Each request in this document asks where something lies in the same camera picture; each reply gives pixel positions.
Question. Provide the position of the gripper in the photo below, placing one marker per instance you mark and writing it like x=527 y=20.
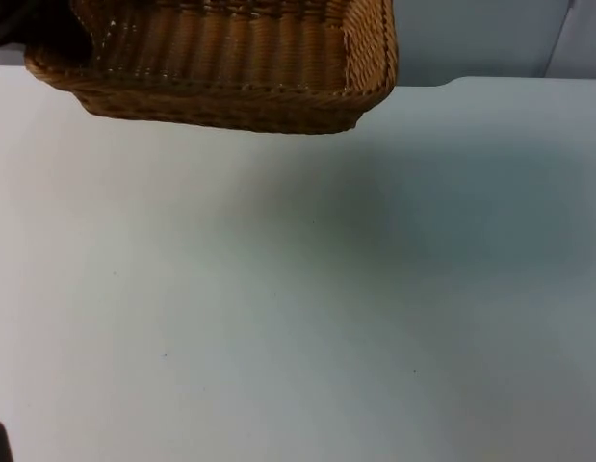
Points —
x=23 y=17

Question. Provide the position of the brown wicker basket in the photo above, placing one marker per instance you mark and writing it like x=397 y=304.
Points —
x=259 y=72

